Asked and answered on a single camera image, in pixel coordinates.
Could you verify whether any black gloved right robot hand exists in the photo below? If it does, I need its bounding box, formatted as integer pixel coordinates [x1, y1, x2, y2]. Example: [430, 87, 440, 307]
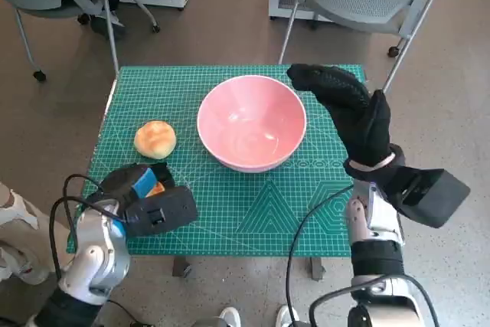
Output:
[286, 63, 396, 170]

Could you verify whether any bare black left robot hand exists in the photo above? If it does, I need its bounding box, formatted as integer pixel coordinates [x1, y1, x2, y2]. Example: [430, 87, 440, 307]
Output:
[114, 162, 175, 201]

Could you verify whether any round toy bread bun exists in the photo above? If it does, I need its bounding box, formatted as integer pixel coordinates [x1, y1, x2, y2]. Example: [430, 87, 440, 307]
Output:
[133, 119, 178, 160]

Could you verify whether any pink bowl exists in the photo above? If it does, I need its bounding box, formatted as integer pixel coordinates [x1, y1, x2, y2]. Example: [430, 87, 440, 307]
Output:
[197, 76, 307, 173]

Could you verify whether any green cutting mat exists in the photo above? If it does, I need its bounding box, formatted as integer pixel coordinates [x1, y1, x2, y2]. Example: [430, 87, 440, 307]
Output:
[67, 65, 364, 257]

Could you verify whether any white shoe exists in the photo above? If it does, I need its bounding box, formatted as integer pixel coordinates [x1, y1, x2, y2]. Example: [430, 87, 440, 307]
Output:
[276, 305, 299, 327]
[220, 306, 241, 327]

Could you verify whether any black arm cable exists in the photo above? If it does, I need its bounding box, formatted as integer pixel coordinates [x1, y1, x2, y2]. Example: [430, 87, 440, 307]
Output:
[48, 195, 126, 280]
[62, 172, 106, 205]
[286, 185, 355, 327]
[309, 275, 441, 327]

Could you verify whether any black table bracket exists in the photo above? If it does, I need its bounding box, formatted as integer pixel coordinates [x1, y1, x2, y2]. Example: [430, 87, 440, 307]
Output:
[172, 256, 192, 277]
[309, 257, 326, 280]

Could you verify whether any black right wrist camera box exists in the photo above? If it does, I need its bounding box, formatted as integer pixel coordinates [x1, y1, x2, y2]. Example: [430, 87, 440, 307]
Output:
[382, 165, 471, 229]

